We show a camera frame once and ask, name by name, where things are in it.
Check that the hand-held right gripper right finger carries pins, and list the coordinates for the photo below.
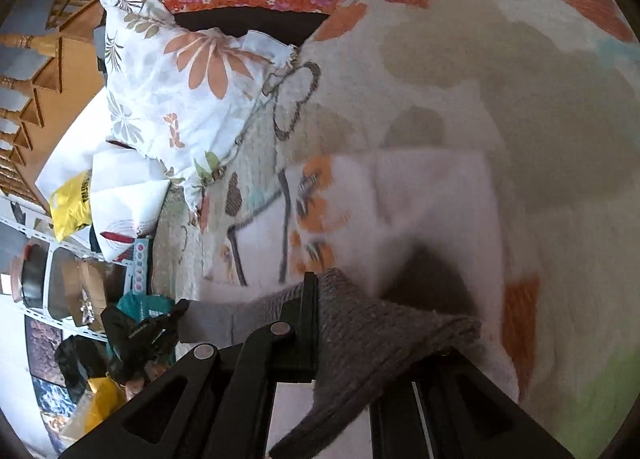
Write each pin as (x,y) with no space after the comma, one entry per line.
(442,404)

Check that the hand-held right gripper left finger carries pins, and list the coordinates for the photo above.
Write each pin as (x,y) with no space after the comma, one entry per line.
(295,339)

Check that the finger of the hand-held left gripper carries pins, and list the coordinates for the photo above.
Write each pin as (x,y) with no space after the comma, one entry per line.
(179,311)

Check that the grey knitted small garment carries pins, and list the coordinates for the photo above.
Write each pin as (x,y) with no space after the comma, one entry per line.
(360,339)

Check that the teal bag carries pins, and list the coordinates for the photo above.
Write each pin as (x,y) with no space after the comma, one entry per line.
(140,303)

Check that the dotted pink and blue box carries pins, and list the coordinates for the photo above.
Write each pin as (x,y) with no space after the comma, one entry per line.
(139,264)

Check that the black plastic bag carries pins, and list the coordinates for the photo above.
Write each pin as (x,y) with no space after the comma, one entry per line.
(77,364)

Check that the brown cardboard box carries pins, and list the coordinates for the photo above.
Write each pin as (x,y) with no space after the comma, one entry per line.
(82,289)

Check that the white metal shelf rack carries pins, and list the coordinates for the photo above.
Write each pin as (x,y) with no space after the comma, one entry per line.
(47,289)

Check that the dark cooking pot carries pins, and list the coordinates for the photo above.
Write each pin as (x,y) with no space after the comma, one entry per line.
(30,279)

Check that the white plastic bag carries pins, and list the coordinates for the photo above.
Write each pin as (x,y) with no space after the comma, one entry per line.
(125,189)

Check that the yellow plastic bag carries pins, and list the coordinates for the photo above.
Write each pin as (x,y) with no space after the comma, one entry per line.
(70,209)

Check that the white garment with orange print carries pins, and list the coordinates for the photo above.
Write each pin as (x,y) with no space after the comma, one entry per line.
(425,199)

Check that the white floral pillow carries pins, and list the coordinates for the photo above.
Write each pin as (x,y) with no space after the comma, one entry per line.
(190,89)

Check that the flower patterned fleece blanket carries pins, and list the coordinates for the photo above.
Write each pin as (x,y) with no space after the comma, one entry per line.
(500,64)

